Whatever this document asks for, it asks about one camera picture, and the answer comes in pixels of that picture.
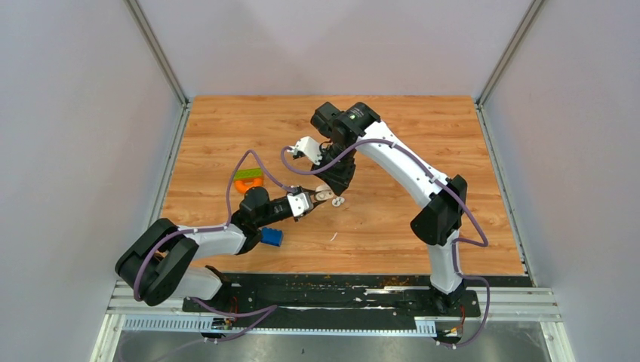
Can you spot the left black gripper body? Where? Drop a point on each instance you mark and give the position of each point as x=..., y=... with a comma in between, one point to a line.
x=300, y=188

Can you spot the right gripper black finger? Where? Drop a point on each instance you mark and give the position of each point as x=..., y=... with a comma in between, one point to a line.
x=327, y=177
x=340, y=183

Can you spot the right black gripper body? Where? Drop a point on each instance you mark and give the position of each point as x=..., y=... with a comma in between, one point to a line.
x=330, y=154

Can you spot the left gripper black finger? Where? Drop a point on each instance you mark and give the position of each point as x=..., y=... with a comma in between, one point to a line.
x=311, y=193
x=311, y=205

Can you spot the white earbud charging case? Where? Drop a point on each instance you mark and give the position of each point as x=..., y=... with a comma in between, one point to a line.
x=323, y=192

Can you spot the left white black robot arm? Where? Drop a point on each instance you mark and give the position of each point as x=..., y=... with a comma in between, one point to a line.
x=157, y=266

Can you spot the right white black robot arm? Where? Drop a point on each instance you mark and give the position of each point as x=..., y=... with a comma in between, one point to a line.
x=359, y=129

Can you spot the white eartips cluster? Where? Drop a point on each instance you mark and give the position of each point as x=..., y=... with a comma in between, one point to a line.
x=336, y=202

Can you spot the green toy block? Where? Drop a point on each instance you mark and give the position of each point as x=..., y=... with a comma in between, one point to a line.
x=248, y=174

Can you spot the blue toy brick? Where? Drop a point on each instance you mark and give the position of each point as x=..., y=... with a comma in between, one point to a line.
x=272, y=237

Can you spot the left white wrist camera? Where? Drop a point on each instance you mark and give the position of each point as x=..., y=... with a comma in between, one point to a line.
x=300, y=202

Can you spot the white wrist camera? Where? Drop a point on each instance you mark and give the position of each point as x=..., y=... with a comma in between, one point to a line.
x=307, y=147
x=300, y=202

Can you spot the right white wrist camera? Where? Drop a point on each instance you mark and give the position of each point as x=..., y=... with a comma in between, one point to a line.
x=307, y=147

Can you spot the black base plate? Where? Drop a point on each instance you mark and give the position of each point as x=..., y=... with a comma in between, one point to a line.
x=350, y=302

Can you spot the aluminium rail frame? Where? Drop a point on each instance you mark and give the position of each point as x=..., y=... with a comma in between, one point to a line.
x=530, y=313

